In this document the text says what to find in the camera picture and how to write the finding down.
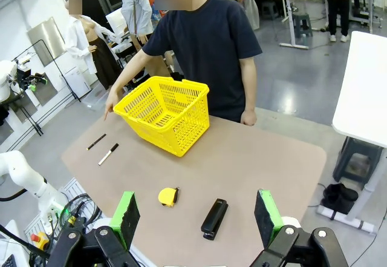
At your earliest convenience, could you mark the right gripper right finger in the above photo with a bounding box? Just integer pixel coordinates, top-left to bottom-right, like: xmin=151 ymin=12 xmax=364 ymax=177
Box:
xmin=250 ymin=190 xmax=348 ymax=267

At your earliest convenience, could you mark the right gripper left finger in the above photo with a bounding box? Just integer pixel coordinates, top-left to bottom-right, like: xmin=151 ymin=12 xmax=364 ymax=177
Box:
xmin=51 ymin=191 xmax=141 ymax=267

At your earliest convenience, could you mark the white marker black cap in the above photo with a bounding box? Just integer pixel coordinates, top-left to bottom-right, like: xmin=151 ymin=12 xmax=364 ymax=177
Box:
xmin=97 ymin=143 xmax=120 ymax=166

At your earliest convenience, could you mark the person's left forearm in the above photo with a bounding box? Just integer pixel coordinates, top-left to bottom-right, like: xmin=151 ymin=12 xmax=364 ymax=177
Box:
xmin=241 ymin=73 xmax=258 ymax=111

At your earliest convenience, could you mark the person's right forearm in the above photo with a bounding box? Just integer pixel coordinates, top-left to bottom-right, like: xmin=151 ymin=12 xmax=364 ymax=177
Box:
xmin=110 ymin=48 xmax=155 ymax=94

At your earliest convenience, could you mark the yellow plastic shopping basket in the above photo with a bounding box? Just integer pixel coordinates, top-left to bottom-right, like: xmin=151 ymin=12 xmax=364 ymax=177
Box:
xmin=112 ymin=75 xmax=210 ymax=158

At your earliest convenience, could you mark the person in navy t-shirt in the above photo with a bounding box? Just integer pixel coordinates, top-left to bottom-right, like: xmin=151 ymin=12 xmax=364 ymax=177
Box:
xmin=141 ymin=0 xmax=263 ymax=124

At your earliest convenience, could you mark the person's left hand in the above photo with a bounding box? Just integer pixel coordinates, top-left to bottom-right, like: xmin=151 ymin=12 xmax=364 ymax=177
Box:
xmin=240 ymin=108 xmax=258 ymax=127

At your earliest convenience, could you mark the person's right hand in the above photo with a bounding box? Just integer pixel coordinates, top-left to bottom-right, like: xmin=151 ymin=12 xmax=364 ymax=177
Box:
xmin=103 ymin=87 xmax=125 ymax=121

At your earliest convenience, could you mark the yellow tape measure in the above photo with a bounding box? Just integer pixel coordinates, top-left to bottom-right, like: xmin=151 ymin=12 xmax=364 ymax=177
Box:
xmin=158 ymin=186 xmax=181 ymax=208

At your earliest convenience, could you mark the black stapler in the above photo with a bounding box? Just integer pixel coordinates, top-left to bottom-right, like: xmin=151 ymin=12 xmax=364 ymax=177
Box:
xmin=201 ymin=198 xmax=229 ymax=240

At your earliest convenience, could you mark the black shoe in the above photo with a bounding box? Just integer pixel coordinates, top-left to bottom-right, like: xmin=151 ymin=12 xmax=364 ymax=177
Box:
xmin=321 ymin=194 xmax=354 ymax=216
xmin=322 ymin=183 xmax=360 ymax=203

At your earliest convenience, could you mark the black pen yellow tip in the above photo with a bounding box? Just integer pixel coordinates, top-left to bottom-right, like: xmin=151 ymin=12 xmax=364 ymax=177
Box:
xmin=86 ymin=133 xmax=107 ymax=151

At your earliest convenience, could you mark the yellow emergency stop button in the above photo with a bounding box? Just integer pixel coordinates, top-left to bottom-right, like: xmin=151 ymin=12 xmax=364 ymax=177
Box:
xmin=30 ymin=231 xmax=50 ymax=251

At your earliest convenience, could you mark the dark grey stool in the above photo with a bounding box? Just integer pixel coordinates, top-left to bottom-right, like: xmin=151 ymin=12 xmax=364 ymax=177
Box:
xmin=332 ymin=136 xmax=385 ymax=186

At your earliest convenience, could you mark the black clothes rack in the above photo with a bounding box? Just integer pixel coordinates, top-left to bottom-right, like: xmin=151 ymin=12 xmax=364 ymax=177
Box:
xmin=11 ymin=41 xmax=82 ymax=137

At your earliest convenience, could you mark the mannequin in brown skirt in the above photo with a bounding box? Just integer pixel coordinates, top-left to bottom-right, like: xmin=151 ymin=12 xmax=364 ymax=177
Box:
xmin=63 ymin=0 xmax=123 ymax=91

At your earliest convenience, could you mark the large white table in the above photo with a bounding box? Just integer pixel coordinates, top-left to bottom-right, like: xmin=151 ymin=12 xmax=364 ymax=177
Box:
xmin=331 ymin=30 xmax=387 ymax=228

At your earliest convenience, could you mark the silver metal panel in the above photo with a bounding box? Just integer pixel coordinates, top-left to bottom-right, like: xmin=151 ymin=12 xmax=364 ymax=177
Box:
xmin=27 ymin=17 xmax=68 ymax=67

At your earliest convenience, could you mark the grey plastic stool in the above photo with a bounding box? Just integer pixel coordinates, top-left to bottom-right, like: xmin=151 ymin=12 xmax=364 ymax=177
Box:
xmin=291 ymin=12 xmax=314 ymax=38

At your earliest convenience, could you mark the mannequin in striped shirt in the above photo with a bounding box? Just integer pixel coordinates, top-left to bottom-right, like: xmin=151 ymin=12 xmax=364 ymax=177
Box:
xmin=114 ymin=0 xmax=155 ymax=53

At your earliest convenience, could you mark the black cable bundle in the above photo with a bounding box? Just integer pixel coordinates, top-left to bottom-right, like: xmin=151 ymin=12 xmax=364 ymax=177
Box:
xmin=59 ymin=194 xmax=102 ymax=234

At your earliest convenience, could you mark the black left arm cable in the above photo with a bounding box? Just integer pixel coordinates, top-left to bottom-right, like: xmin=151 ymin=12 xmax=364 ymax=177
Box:
xmin=0 ymin=188 xmax=28 ymax=203

